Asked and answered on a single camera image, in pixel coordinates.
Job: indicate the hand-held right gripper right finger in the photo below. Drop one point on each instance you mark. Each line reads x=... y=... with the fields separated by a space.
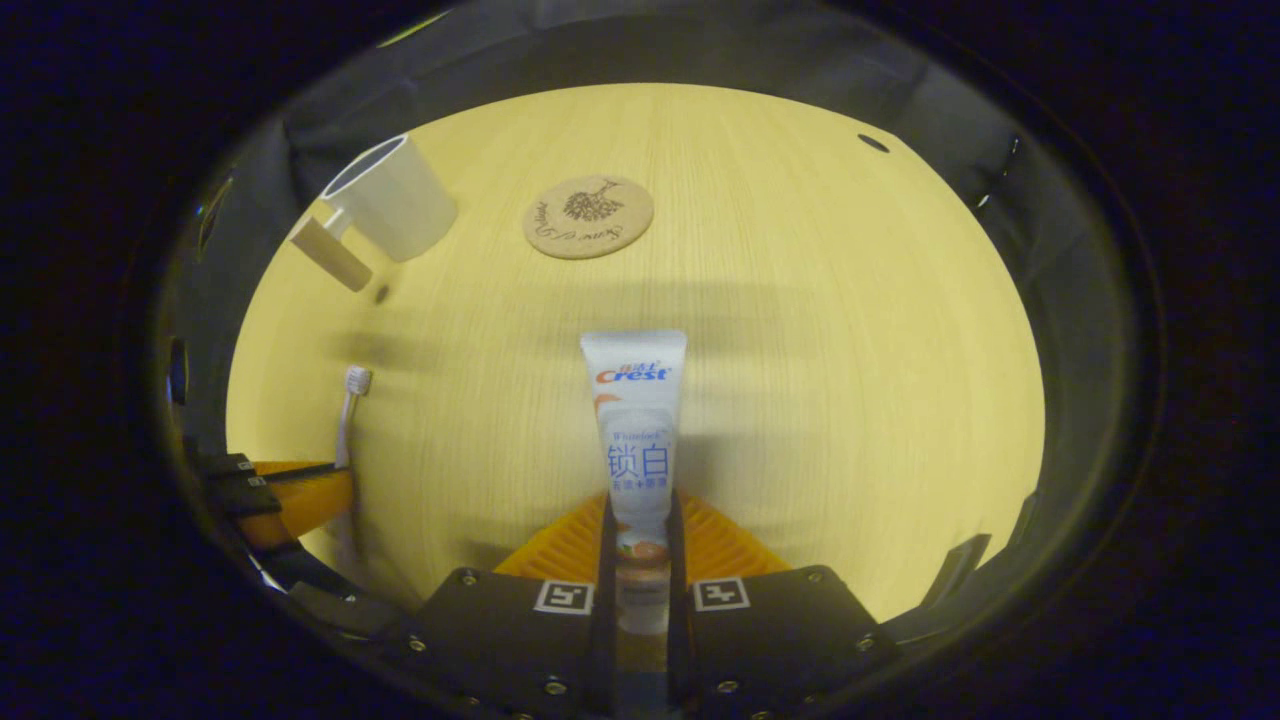
x=680 y=650

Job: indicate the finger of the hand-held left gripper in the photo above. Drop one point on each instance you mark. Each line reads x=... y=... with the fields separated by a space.
x=255 y=497
x=232 y=467

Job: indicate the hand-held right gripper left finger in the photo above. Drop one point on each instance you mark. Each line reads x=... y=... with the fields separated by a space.
x=603 y=650

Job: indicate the white toothbrush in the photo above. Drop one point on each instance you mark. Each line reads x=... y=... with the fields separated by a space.
x=346 y=420

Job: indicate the round cork coaster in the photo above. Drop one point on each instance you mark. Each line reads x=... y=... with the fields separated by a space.
x=588 y=217

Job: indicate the white toothpaste tube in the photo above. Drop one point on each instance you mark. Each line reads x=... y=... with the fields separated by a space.
x=635 y=420

